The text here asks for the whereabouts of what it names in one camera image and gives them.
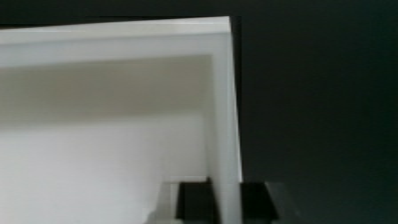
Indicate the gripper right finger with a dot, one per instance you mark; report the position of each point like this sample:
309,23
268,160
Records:
257,209

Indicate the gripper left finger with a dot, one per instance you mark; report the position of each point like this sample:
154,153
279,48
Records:
195,206

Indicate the white drawer cabinet box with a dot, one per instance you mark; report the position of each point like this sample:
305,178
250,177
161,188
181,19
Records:
117,121

